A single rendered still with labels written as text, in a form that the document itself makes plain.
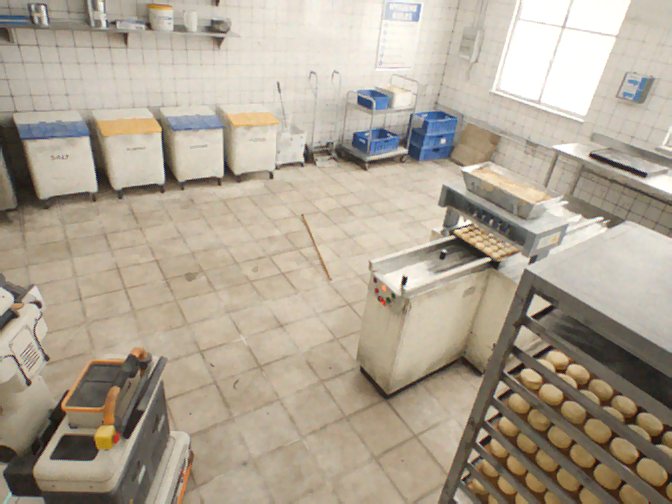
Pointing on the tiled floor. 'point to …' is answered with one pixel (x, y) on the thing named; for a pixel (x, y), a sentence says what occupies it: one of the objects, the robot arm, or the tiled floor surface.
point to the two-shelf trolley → (383, 127)
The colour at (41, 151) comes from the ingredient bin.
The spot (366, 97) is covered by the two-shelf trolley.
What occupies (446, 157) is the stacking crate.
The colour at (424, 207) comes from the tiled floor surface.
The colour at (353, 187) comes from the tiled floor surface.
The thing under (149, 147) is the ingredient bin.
